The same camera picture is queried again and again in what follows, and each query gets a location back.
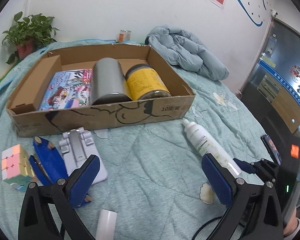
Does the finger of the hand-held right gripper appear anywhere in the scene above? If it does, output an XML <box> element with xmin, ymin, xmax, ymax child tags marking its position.
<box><xmin>233</xmin><ymin>157</ymin><xmax>282</xmax><ymax>187</ymax></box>
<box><xmin>261</xmin><ymin>134</ymin><xmax>282</xmax><ymax>166</ymax></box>

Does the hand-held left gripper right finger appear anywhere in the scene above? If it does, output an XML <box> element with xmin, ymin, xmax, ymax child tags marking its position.
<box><xmin>201</xmin><ymin>153</ymin><xmax>283</xmax><ymax>240</ymax></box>

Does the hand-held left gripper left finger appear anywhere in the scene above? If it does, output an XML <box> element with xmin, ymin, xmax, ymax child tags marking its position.
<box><xmin>18</xmin><ymin>154</ymin><xmax>101</xmax><ymax>240</ymax></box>

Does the grey phone stand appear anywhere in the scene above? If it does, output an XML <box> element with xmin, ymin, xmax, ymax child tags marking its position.
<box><xmin>58</xmin><ymin>127</ymin><xmax>108</xmax><ymax>185</ymax></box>

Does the blue stapler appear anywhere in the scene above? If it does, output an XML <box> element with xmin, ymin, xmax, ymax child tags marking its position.
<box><xmin>29</xmin><ymin>136</ymin><xmax>92</xmax><ymax>209</ymax></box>

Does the white plastic bottle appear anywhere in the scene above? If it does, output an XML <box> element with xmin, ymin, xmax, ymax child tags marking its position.
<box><xmin>181</xmin><ymin>119</ymin><xmax>242</xmax><ymax>176</ymax></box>

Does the white hair dryer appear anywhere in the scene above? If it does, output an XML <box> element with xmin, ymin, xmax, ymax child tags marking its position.
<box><xmin>95</xmin><ymin>209</ymin><xmax>118</xmax><ymax>240</ymax></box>

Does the brown cardboard box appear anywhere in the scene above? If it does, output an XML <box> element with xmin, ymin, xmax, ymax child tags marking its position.
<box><xmin>6</xmin><ymin>42</ymin><xmax>196</xmax><ymax>138</ymax></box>

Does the pastel puzzle cube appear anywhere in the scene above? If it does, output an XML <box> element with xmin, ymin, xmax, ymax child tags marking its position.
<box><xmin>1</xmin><ymin>144</ymin><xmax>38</xmax><ymax>192</ymax></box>

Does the cartoon board game box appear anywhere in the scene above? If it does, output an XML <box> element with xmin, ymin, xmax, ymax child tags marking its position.
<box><xmin>38</xmin><ymin>68</ymin><xmax>94</xmax><ymax>111</ymax></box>

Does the silver tin can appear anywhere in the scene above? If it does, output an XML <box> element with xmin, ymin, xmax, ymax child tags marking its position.
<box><xmin>91</xmin><ymin>58</ymin><xmax>132</xmax><ymax>105</ymax></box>

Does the yellow label glass jar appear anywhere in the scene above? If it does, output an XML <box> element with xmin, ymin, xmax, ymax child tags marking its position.
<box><xmin>125</xmin><ymin>64</ymin><xmax>172</xmax><ymax>101</ymax></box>

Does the person's right hand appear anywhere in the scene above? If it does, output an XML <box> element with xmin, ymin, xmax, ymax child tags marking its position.
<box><xmin>283</xmin><ymin>204</ymin><xmax>298</xmax><ymax>236</ymax></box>

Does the glass door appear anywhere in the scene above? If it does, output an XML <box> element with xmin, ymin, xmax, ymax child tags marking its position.
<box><xmin>240</xmin><ymin>17</ymin><xmax>300</xmax><ymax>140</ymax></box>

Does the light blue quilt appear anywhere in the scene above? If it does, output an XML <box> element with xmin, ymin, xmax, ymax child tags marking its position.
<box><xmin>0</xmin><ymin>39</ymin><xmax>280</xmax><ymax>240</ymax></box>

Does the light blue padded jacket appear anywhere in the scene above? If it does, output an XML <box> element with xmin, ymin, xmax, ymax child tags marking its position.
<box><xmin>144</xmin><ymin>26</ymin><xmax>229</xmax><ymax>81</ymax></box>

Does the small orange label can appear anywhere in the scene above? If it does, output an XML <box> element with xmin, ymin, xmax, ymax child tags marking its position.
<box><xmin>119</xmin><ymin>29</ymin><xmax>132</xmax><ymax>42</ymax></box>

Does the small potted green plant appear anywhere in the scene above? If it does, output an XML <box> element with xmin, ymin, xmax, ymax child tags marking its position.
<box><xmin>2</xmin><ymin>11</ymin><xmax>60</xmax><ymax>65</ymax></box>

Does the black cable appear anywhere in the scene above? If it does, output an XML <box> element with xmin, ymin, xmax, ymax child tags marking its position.
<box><xmin>191</xmin><ymin>216</ymin><xmax>227</xmax><ymax>240</ymax></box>

